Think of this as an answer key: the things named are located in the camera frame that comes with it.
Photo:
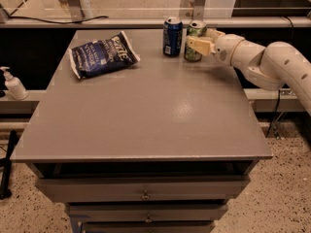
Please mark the top drawer with knob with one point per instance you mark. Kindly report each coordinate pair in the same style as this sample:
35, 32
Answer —
141, 189

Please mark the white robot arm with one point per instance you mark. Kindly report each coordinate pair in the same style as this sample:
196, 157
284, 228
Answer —
266, 67

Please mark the black stand leg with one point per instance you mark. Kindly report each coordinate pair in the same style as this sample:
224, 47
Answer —
6, 164

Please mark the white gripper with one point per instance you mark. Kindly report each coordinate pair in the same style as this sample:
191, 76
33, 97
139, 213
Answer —
224, 49

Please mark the green soda can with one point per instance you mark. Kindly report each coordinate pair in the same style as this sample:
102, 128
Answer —
196, 28

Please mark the white pump bottle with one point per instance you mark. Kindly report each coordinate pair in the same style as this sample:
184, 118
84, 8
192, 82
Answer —
14, 84

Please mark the drawer with knob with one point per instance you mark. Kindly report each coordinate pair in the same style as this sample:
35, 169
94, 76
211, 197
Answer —
147, 213
141, 189

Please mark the blue chip bag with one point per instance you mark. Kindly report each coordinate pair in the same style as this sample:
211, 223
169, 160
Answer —
99, 57

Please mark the grey drawer cabinet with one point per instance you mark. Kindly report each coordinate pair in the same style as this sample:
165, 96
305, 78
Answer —
164, 117

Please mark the blue pepsi can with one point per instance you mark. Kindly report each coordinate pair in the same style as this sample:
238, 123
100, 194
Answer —
172, 36

